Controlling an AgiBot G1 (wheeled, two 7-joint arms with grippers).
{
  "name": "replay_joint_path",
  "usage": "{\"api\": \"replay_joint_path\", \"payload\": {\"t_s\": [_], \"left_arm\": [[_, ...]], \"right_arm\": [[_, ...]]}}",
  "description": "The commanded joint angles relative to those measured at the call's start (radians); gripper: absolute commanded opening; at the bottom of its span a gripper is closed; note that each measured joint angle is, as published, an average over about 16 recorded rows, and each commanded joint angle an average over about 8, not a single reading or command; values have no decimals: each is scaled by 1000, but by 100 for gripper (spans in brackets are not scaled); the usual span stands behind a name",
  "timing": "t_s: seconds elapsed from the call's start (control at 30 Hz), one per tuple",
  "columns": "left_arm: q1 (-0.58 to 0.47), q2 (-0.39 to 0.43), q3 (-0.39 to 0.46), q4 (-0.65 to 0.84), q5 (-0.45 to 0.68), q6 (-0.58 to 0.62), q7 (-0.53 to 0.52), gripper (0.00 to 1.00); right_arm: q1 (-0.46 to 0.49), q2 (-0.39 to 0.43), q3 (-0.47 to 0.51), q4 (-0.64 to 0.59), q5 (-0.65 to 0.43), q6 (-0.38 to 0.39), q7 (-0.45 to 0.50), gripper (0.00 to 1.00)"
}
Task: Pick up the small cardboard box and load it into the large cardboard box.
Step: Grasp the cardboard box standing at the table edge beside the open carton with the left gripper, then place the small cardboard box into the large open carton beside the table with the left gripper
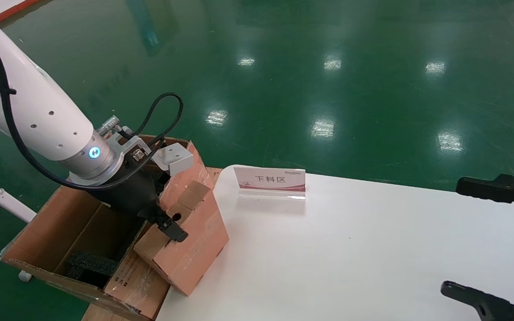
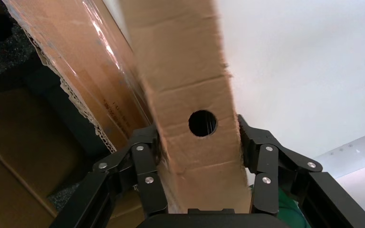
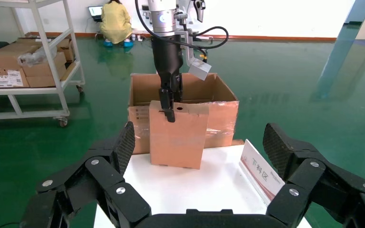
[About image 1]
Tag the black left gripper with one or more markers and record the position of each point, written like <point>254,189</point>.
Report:
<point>132,191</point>

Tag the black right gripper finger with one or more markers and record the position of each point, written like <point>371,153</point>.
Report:
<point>484,304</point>
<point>484,188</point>

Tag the small cardboard box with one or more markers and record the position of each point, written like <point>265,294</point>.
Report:
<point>194,249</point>

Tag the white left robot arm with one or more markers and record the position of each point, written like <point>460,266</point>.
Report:
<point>38,111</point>

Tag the large open cardboard box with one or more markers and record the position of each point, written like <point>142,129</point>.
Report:
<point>60,223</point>

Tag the black foam block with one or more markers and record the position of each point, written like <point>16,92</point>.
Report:
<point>162,180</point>
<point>92,265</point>

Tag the acrylic sign with Chinese text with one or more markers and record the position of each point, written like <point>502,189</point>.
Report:
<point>270,180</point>

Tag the small white floor foot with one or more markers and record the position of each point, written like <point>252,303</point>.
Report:
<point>25,276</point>

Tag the white floor tube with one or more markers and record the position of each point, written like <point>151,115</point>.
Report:
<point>2,198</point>

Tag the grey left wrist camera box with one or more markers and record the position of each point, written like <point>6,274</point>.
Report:
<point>174,156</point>

